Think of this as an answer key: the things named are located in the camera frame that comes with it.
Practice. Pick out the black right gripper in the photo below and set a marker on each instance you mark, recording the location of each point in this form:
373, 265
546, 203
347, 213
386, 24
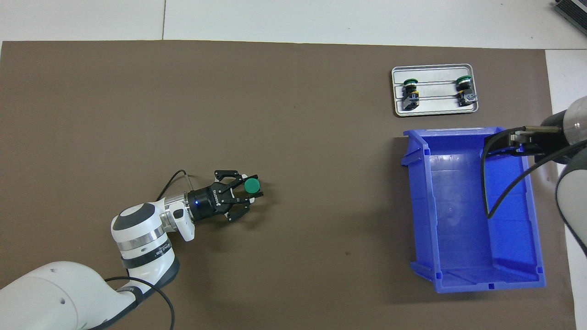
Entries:
555, 142

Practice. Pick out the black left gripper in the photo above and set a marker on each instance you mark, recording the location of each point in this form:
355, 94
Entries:
208, 204

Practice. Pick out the green push button switch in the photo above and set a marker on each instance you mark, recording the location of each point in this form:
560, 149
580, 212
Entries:
251, 185

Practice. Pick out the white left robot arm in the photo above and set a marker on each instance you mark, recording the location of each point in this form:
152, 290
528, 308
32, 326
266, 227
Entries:
69, 288

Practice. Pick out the green push button silver terminal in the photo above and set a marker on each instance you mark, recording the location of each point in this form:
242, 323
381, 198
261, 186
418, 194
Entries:
465, 96

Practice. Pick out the green push button yellow terminal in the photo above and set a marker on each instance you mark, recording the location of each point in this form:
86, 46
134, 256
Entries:
409, 98

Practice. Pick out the brown table mat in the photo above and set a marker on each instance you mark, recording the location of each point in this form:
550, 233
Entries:
275, 114

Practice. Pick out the grey metal tray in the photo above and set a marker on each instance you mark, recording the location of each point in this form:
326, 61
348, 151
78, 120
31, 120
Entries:
438, 103

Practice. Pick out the blue plastic storage bin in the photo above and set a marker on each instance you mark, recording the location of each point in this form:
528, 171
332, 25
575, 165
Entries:
458, 238

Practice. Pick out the grey ribbed metal device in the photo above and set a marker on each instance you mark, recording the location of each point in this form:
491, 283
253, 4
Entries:
573, 11

